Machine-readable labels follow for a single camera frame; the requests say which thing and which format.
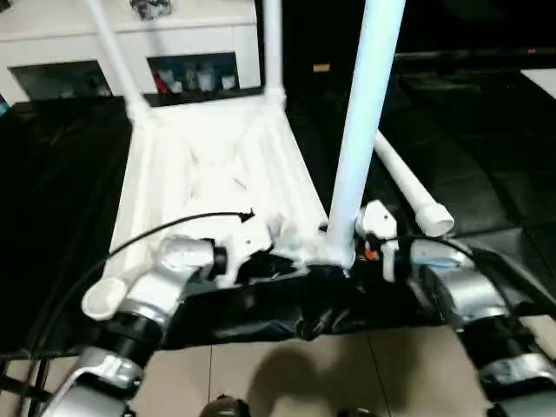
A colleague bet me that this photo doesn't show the white plastic table leg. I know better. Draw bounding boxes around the white plastic table leg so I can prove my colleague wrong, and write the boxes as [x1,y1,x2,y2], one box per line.
[323,0,407,267]
[84,0,154,124]
[261,0,288,102]
[374,130,455,238]

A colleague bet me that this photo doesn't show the white plastic table top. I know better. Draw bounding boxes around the white plastic table top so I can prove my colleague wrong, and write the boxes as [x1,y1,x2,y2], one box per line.
[83,87,359,321]

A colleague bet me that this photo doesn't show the silver left leg black foot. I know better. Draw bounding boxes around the silver left leg black foot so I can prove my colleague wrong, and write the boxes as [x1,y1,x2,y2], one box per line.
[204,396,253,417]

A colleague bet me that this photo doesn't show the toy figures behind cabinet glass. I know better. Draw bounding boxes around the toy figures behind cabinet glass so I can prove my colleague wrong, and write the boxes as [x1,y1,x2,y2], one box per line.
[152,56,240,95]

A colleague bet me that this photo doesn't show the black work mat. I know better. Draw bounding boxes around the black work mat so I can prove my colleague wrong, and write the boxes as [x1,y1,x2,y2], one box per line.
[0,83,556,353]

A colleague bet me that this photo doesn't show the black tv cabinet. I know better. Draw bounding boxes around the black tv cabinet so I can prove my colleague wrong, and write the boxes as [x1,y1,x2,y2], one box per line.
[259,0,556,88]

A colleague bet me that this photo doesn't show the grey plush toy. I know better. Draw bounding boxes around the grey plush toy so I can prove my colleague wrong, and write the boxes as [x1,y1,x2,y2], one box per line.
[130,0,173,21]

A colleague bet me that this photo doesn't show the white cabinet with glass doors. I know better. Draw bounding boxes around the white cabinet with glass doors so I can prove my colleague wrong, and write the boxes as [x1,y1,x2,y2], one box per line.
[0,0,262,105]

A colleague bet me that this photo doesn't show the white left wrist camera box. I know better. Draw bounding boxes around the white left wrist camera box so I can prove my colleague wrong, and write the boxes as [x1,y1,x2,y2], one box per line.
[204,213,272,288]

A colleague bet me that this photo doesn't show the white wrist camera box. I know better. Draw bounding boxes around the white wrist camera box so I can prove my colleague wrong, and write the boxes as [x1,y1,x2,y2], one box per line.
[204,213,272,288]
[356,200,400,283]

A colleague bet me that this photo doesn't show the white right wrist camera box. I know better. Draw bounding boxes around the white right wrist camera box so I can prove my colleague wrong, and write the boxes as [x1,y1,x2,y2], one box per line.
[356,200,400,283]

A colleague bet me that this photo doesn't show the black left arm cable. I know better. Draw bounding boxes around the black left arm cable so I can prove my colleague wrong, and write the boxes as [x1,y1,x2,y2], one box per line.
[26,210,255,417]

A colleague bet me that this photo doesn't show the black metal stand frame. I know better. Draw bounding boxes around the black metal stand frame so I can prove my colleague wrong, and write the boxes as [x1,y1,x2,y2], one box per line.
[0,354,53,417]

